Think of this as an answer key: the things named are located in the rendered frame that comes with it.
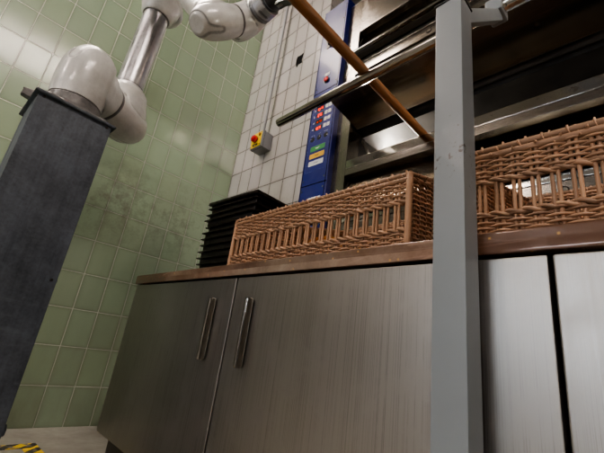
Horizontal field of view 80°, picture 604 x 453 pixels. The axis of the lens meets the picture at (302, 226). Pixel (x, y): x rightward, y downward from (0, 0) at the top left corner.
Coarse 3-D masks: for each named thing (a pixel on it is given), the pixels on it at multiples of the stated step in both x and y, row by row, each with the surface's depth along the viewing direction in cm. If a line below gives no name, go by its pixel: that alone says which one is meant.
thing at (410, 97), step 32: (544, 0) 97; (576, 0) 95; (480, 32) 109; (512, 32) 107; (544, 32) 105; (576, 32) 102; (416, 64) 123; (480, 64) 118; (512, 64) 115; (352, 96) 143; (416, 96) 135
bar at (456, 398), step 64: (448, 0) 56; (512, 0) 75; (384, 64) 96; (448, 64) 52; (448, 128) 48; (448, 192) 45; (448, 256) 43; (448, 320) 40; (448, 384) 38; (448, 448) 36
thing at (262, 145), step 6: (258, 132) 198; (264, 132) 195; (258, 138) 195; (264, 138) 195; (270, 138) 198; (252, 144) 198; (258, 144) 193; (264, 144) 194; (270, 144) 197; (252, 150) 198; (258, 150) 198; (264, 150) 197
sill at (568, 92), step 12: (576, 84) 96; (588, 84) 94; (600, 84) 92; (540, 96) 102; (552, 96) 99; (564, 96) 97; (504, 108) 108; (516, 108) 106; (528, 108) 103; (480, 120) 113; (492, 120) 110; (432, 132) 124; (396, 144) 134; (408, 144) 130; (420, 144) 126; (360, 156) 145; (372, 156) 140; (384, 156) 136
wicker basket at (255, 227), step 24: (336, 192) 75; (360, 192) 70; (384, 192) 66; (408, 192) 62; (432, 192) 69; (264, 216) 92; (288, 216) 85; (312, 216) 79; (336, 216) 73; (384, 216) 65; (408, 216) 61; (432, 216) 67; (240, 240) 101; (264, 240) 90; (288, 240) 113; (312, 240) 76; (336, 240) 71; (360, 240) 67; (384, 240) 63; (408, 240) 59
